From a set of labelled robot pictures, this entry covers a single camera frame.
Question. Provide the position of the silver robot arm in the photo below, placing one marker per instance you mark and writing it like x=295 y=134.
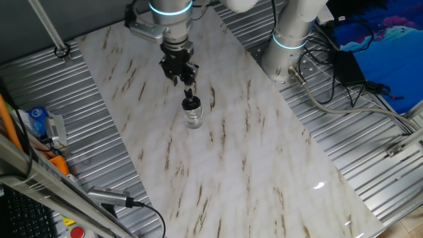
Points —
x=291 y=33

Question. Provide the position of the blue printed poster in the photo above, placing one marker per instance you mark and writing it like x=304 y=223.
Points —
x=396 y=56

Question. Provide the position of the slanted aluminium pole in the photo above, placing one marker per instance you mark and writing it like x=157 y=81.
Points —
x=46 y=23

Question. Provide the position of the orange tube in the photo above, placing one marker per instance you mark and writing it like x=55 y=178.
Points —
x=6 y=120

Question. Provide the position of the black power adapter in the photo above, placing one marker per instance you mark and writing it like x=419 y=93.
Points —
x=347 y=67

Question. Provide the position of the black keyboard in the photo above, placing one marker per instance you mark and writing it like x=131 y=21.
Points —
x=26 y=218

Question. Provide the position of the black knobbed jar lid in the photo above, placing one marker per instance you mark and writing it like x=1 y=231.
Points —
x=191 y=104

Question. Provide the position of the blue tissue pack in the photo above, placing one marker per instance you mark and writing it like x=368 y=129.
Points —
x=36 y=120

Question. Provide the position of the silver finned camera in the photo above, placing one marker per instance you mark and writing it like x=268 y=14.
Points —
x=105 y=195

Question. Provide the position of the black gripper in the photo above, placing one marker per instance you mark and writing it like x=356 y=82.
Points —
x=178 y=63

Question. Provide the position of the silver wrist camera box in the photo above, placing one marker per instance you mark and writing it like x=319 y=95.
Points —
x=147 y=31

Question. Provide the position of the aluminium frame beam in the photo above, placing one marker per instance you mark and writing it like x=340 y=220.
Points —
x=33 y=180

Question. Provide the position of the white marble pattern board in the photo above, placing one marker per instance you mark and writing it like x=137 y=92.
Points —
x=231 y=165

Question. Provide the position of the small silver camera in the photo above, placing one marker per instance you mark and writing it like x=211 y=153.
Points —
x=54 y=127

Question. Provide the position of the aluminium rail with bracket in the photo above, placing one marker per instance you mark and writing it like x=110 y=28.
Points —
x=409 y=140

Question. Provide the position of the red emergency button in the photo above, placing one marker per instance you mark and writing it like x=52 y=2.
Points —
x=77 y=232

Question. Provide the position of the orange plastic block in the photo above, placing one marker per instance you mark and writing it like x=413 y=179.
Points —
x=59 y=164

